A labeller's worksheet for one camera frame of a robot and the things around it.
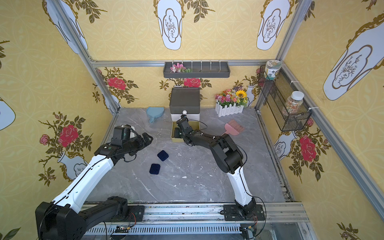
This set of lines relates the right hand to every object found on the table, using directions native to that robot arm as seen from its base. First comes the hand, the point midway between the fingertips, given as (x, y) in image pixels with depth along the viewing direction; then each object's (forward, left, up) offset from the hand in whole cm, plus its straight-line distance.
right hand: (181, 127), depth 102 cm
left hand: (-19, +19, +11) cm, 29 cm away
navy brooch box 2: (-27, +14, -6) cm, 31 cm away
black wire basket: (+15, -60, +20) cm, 65 cm away
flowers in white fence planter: (+19, -34, +7) cm, 39 cm away
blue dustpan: (+20, +25, -7) cm, 33 cm away
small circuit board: (-57, +24, -8) cm, 63 cm away
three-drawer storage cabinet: (+11, -2, +14) cm, 18 cm away
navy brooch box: (-19, +10, -5) cm, 22 cm away
